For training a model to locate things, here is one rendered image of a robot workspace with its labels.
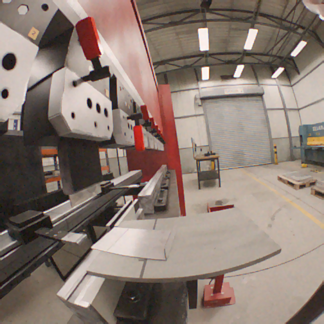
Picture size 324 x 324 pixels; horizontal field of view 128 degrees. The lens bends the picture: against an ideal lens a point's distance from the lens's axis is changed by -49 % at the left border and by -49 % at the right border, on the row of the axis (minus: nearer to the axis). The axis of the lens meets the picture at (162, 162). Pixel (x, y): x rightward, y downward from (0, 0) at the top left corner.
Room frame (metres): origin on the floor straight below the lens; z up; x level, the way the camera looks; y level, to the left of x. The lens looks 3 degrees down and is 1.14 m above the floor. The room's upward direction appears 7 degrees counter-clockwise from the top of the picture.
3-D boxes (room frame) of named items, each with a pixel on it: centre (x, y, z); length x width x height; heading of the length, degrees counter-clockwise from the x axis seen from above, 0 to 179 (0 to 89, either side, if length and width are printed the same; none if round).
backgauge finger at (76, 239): (0.23, 0.30, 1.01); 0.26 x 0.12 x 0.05; 86
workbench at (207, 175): (4.90, -1.49, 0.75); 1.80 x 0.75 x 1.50; 164
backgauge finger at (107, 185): (0.72, 0.26, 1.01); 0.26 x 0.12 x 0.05; 86
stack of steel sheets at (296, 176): (2.67, -3.48, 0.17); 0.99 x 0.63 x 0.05; 162
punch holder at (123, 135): (0.40, 0.11, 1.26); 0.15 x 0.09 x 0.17; 176
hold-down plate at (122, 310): (0.26, 0.07, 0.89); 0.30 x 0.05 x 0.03; 176
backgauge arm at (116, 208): (0.85, 0.46, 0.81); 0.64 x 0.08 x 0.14; 86
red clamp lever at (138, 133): (0.37, 0.05, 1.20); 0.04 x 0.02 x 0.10; 86
